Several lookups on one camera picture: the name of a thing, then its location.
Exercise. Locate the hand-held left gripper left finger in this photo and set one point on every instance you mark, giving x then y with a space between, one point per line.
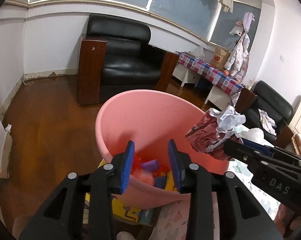
128 167

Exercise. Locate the table with checkered cloth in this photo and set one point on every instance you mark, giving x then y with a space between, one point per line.
210 73

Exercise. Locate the pink plastic bucket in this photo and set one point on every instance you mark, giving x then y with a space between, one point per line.
145 120

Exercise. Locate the hanging patterned jacket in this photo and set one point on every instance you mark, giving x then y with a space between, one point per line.
238 57

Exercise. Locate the wall socket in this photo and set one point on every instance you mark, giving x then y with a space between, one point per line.
282 58

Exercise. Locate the large black leather armchair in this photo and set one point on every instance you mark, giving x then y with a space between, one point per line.
125 55

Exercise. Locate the maroon and white paper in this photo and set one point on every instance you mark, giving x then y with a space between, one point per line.
210 135

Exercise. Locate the white low table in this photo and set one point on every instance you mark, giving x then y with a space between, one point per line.
190 76

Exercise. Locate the yellow wrapper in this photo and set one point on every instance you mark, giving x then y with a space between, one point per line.
170 182

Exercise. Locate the small black leather armchair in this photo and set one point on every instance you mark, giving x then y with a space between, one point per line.
270 102

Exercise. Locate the cardboard box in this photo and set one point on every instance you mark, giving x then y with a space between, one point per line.
219 58

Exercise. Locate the red plastic grid piece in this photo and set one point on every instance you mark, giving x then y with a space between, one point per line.
138 163

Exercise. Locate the clear plastic bag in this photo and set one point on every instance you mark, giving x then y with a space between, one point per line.
199 51

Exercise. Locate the white plastic bag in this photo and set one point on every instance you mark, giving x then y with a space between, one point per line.
255 134

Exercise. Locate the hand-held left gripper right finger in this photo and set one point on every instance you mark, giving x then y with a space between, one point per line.
174 167

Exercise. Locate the patterned cloth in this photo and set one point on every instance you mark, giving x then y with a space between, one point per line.
266 121

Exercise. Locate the hanging lilac garment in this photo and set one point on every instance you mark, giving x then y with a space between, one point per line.
246 22

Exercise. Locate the purple plastic piece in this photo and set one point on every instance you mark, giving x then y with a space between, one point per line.
149 165

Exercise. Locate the floral bed sheet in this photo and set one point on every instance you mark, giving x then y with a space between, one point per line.
250 187

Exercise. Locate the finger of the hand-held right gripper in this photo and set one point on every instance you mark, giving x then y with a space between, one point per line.
255 146
250 158

